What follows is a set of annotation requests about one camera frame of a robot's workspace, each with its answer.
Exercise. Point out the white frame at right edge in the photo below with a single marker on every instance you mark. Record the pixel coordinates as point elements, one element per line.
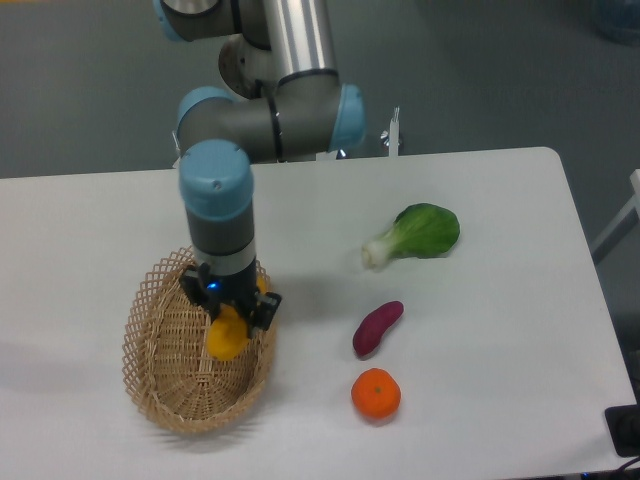
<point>620,226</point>

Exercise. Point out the woven wicker basket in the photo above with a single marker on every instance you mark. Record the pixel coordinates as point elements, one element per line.
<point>167,370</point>

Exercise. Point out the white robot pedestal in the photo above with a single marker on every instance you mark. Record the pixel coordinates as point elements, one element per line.
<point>247,71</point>

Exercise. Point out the orange mandarin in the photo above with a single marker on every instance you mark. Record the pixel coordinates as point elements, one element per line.
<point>376,395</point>

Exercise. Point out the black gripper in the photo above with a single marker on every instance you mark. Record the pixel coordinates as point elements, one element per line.
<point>207,290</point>

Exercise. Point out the green bok choy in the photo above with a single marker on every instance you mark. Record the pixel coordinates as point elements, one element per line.
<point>421,230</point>

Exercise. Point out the yellow mango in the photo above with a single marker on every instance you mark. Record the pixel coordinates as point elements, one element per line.
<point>227,336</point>

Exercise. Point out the purple sweet potato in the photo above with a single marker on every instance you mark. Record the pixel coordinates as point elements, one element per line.
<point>373,327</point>

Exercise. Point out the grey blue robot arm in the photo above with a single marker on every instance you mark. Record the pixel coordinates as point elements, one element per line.
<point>282,100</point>

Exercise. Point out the black device at table edge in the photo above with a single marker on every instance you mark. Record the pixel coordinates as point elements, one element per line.
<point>623,425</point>

